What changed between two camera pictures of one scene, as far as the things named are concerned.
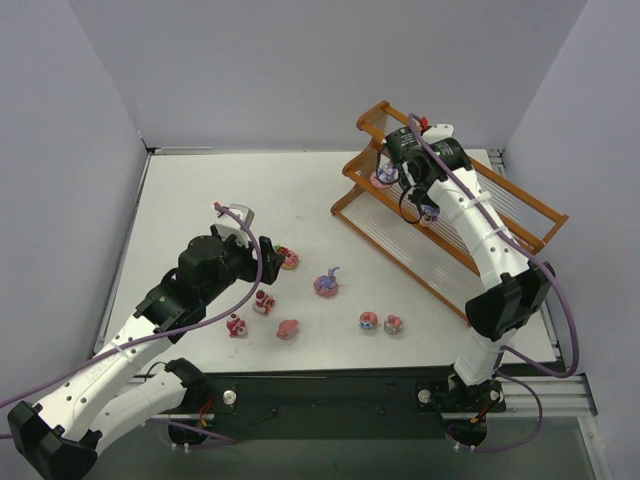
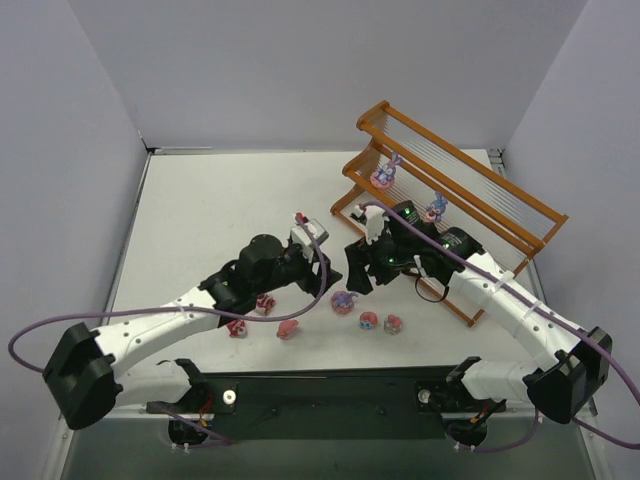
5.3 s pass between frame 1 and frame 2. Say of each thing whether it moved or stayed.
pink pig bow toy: stayed
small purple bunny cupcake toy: stayed
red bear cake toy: stayed
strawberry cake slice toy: stayed
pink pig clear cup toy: stayed
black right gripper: moved
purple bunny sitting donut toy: stayed
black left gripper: moved
